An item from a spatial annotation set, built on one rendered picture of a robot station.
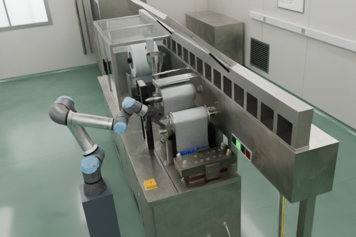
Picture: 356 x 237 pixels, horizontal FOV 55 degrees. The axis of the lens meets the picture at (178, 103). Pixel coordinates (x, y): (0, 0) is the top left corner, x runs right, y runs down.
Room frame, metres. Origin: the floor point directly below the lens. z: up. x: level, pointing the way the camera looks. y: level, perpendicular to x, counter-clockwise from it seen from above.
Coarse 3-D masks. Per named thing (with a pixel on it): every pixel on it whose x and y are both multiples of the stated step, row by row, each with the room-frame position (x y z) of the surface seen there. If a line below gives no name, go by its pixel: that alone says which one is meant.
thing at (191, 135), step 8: (176, 128) 2.04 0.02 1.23; (184, 128) 2.06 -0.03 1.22; (192, 128) 2.07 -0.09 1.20; (200, 128) 2.09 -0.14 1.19; (176, 136) 2.04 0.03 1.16; (184, 136) 2.06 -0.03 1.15; (192, 136) 2.07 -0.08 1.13; (200, 136) 2.09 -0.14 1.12; (176, 144) 2.04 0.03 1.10; (184, 144) 2.05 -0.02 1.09; (192, 144) 2.07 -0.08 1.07; (200, 144) 2.09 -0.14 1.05
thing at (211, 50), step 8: (136, 0) 2.58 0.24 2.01; (144, 8) 2.96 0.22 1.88; (152, 8) 2.17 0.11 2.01; (152, 16) 3.02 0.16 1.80; (160, 16) 1.97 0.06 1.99; (168, 16) 1.90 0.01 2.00; (176, 24) 1.91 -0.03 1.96; (184, 32) 1.92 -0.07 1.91; (192, 40) 2.64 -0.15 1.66; (200, 40) 1.95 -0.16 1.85; (208, 48) 1.97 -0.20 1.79; (216, 56) 2.21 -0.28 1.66; (224, 56) 2.00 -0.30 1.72; (232, 64) 2.01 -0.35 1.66
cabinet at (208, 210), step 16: (128, 160) 2.56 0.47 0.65; (128, 176) 2.75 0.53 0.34; (208, 192) 1.83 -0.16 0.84; (224, 192) 1.86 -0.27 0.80; (240, 192) 1.90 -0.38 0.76; (144, 208) 2.06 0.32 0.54; (160, 208) 1.73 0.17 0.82; (176, 208) 1.76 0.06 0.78; (192, 208) 1.79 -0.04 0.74; (208, 208) 1.83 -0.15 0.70; (224, 208) 1.86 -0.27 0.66; (240, 208) 1.90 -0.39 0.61; (144, 224) 2.18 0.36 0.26; (160, 224) 1.72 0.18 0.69; (176, 224) 1.76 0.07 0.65; (192, 224) 1.79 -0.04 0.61; (208, 224) 1.82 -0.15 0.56; (240, 224) 1.90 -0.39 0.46
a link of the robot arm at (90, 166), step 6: (90, 156) 1.93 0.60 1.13; (84, 162) 1.87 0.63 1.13; (90, 162) 1.86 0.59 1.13; (96, 162) 1.86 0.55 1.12; (84, 168) 1.83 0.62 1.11; (90, 168) 1.83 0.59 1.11; (96, 168) 1.85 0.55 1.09; (84, 174) 1.83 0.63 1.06; (90, 174) 1.82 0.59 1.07; (96, 174) 1.84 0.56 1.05; (84, 180) 1.84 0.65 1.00; (90, 180) 1.82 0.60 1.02; (96, 180) 1.83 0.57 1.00
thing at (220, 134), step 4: (208, 124) 2.33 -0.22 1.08; (212, 124) 2.25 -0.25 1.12; (216, 128) 2.19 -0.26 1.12; (216, 132) 2.19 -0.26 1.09; (220, 132) 2.16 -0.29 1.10; (216, 136) 2.19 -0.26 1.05; (220, 136) 2.16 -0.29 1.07; (216, 140) 2.19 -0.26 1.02; (220, 140) 2.16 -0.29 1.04; (216, 144) 2.19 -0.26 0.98; (220, 144) 2.16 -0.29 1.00
